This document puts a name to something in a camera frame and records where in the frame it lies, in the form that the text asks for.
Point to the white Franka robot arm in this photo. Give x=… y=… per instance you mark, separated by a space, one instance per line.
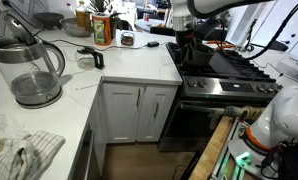
x=289 y=113

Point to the glass electric kettle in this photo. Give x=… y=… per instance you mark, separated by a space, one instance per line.
x=32 y=83

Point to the robot mount plate green light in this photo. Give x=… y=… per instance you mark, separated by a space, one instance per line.
x=245 y=158

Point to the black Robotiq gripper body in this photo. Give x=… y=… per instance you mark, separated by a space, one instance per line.
x=185 y=37

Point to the red cup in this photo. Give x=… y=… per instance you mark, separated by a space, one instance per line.
x=146 y=16

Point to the black power adapter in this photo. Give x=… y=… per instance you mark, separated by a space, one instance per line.
x=152 y=44

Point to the orange drink mix canister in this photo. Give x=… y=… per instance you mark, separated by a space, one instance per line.
x=102 y=31

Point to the white cabinet door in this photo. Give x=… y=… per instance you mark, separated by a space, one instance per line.
x=122 y=113
x=157 y=113

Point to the clear plastic bag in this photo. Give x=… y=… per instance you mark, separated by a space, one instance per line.
x=7 y=125

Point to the glass jar dark contents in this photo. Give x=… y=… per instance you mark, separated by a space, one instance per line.
x=127 y=39

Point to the amber oil bottle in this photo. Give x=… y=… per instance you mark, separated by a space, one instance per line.
x=82 y=16

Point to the round white table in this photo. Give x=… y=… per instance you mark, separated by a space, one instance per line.
x=145 y=25

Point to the black chair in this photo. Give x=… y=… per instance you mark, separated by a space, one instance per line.
x=165 y=31

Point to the stainless steel gas stove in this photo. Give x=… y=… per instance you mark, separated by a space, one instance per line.
x=189 y=126

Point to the silver stove knob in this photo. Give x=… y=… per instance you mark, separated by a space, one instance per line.
x=202 y=84
x=192 y=82
x=261 y=89
x=271 y=89

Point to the brown paper bag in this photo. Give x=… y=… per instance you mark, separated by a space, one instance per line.
x=168 y=16

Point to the stainless steel dishwasher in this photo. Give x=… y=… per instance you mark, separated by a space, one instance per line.
x=84 y=160

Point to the black stove griddle plate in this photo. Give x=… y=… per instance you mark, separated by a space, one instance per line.
x=224 y=63

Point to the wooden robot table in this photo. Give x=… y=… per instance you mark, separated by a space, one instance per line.
x=210 y=150

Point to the striped dish towel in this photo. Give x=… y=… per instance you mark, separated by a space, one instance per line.
x=25 y=156

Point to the clear bottle red cap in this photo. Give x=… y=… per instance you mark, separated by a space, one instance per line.
x=69 y=10

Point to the black round dish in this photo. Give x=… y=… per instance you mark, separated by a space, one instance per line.
x=49 y=18

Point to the metal mixing bowl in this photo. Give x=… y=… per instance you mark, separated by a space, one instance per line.
x=74 y=28

